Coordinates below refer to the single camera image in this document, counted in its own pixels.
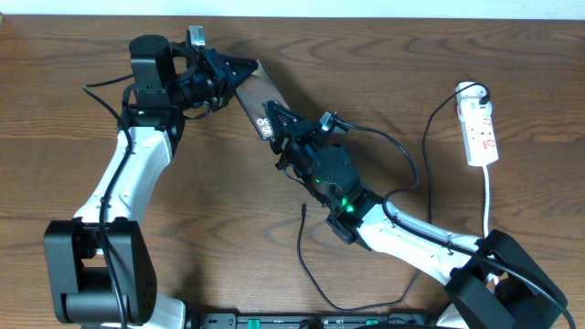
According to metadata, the white power strip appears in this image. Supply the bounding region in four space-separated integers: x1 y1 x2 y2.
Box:
457 98 499 167

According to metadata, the black USB charging cable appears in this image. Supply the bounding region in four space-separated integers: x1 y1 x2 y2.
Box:
296 82 492 313

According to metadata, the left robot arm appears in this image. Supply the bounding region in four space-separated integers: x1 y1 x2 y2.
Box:
44 27 258 328

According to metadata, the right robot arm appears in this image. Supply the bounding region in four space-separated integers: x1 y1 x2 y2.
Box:
262 101 575 328

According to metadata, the white USB charger adapter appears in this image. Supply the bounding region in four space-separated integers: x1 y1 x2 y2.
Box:
455 81 493 117

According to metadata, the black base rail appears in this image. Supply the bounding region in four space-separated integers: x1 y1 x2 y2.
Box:
198 313 434 329

